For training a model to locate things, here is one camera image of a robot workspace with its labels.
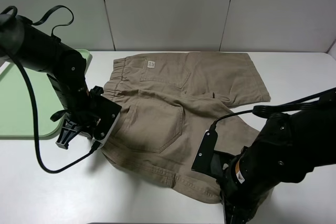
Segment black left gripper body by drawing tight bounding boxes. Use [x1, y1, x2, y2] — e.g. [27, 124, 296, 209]
[47, 74, 103, 137]

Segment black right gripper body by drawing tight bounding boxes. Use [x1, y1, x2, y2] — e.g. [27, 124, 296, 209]
[215, 150, 276, 223]

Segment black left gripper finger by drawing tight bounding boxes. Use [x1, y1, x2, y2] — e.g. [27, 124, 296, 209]
[56, 119, 82, 150]

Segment khaki shorts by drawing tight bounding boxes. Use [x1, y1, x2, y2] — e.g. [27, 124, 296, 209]
[102, 52, 270, 204]

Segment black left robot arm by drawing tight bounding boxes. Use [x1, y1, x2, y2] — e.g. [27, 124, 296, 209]
[1, 12, 102, 148]

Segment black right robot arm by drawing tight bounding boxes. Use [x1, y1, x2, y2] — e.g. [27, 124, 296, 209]
[217, 89, 335, 223]

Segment green plastic tray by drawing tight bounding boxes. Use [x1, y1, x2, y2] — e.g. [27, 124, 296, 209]
[0, 48, 93, 140]

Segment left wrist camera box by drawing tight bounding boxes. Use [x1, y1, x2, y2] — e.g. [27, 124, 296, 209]
[92, 95, 122, 148]

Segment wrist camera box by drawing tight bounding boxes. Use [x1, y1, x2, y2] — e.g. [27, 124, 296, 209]
[192, 129, 218, 174]
[92, 95, 122, 148]

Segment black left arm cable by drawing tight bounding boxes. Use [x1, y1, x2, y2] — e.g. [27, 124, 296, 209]
[0, 5, 102, 174]

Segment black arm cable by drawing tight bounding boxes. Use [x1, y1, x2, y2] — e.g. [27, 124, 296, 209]
[209, 91, 334, 133]
[0, 5, 102, 174]

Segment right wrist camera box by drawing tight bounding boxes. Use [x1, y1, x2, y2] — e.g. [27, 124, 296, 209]
[192, 129, 218, 174]

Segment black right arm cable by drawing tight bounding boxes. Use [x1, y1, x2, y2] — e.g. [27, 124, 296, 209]
[209, 91, 334, 133]

